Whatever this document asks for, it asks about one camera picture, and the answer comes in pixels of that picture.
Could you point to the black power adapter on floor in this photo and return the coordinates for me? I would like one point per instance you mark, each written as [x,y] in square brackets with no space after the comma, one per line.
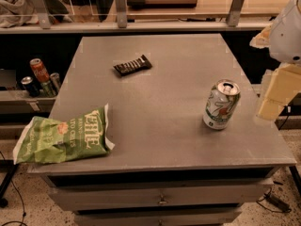
[280,204]

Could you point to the middle metal shelf bracket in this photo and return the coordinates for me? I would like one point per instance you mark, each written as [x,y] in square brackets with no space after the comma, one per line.
[121,13]

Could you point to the dark blue soda can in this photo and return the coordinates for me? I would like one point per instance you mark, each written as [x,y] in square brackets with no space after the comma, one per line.
[30,87]

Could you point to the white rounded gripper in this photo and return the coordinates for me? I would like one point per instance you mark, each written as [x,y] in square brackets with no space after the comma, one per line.
[287,40]

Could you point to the right metal shelf bracket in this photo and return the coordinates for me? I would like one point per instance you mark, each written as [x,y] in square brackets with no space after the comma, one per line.
[235,12]

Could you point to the red soda can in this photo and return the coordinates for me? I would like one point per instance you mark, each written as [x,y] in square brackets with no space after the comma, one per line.
[39,70]

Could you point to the grey cloth on shelf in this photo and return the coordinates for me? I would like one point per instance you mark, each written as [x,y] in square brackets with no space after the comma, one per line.
[20,12]

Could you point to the left metal shelf bracket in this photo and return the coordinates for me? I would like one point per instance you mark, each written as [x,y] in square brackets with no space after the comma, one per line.
[42,13]

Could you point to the grey drawer cabinet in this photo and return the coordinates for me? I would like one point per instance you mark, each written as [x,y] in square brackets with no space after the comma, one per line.
[162,144]

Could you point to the silver soda can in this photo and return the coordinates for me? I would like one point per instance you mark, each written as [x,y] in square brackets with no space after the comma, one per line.
[55,78]

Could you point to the metal shelf bracket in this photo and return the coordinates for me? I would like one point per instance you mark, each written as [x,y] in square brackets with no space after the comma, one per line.
[42,13]
[121,13]
[235,12]

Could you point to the dark snack bar wrapper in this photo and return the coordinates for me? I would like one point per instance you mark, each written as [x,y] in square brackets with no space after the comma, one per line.
[133,66]

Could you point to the green Kettle chips bag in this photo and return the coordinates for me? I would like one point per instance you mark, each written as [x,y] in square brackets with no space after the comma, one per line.
[48,141]

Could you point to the upper drawer metal handle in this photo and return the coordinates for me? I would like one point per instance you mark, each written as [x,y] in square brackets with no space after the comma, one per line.
[162,200]

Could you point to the green white 7up can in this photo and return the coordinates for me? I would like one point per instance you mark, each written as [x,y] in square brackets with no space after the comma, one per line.
[222,101]

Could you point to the green soda can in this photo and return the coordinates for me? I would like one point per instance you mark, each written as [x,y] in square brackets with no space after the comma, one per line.
[48,89]

